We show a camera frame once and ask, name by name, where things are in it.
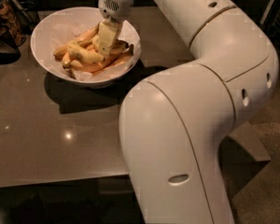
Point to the long upper yellow banana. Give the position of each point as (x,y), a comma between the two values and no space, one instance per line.
(85,36)

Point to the orange bottom banana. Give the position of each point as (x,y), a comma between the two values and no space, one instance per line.
(91,66)

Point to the right end yellow banana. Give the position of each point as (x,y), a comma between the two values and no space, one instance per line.
(119,59)

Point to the black wire rack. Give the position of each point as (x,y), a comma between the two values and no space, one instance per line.
(27,13)

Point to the white ceramic bowl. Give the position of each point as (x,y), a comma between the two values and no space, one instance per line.
(60,27)

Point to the small left yellow banana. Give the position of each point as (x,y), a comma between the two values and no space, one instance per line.
(66,60)

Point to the black kettle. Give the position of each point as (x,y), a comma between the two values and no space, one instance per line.
(9,52)

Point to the white paper bowl liner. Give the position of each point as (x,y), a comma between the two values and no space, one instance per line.
(76,22)

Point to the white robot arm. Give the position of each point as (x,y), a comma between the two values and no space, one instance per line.
(172,123)

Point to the patterned glass jar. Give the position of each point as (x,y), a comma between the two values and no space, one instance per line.
(8,18)

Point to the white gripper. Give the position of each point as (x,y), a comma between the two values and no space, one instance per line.
(118,7)

